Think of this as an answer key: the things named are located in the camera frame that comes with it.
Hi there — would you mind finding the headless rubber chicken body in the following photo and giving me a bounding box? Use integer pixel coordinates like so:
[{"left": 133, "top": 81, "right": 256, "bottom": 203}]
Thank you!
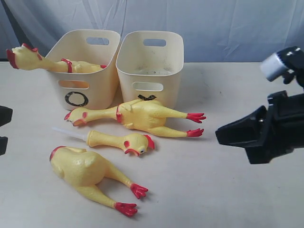
[{"left": 49, "top": 146, "right": 148, "bottom": 217}]

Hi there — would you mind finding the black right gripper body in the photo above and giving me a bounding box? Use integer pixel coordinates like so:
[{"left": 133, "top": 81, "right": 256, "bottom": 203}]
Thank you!
[{"left": 263, "top": 91, "right": 304, "bottom": 157}]

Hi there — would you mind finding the severed rubber chicken head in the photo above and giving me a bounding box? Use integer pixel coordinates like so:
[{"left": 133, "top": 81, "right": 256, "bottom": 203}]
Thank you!
[{"left": 52, "top": 127, "right": 155, "bottom": 156}]

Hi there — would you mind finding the cream bin marked X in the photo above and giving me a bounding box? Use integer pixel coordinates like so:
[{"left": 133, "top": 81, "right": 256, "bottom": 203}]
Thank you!
[{"left": 116, "top": 31, "right": 184, "bottom": 108}]

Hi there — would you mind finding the cream bin marked O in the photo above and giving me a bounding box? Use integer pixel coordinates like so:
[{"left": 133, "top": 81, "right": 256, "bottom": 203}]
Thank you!
[{"left": 46, "top": 29, "right": 121, "bottom": 110}]

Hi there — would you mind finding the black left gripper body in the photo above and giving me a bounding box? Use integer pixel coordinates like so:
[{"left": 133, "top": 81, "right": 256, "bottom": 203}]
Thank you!
[{"left": 0, "top": 105, "right": 13, "bottom": 155}]

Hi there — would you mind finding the blue-grey backdrop curtain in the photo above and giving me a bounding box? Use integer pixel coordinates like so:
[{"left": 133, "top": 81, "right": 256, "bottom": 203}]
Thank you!
[{"left": 0, "top": 0, "right": 304, "bottom": 62}]

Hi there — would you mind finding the whole rubber chicken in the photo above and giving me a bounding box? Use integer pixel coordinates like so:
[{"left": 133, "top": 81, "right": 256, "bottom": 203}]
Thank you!
[
  {"left": 64, "top": 99, "right": 206, "bottom": 138},
  {"left": 6, "top": 43, "right": 107, "bottom": 74}
]

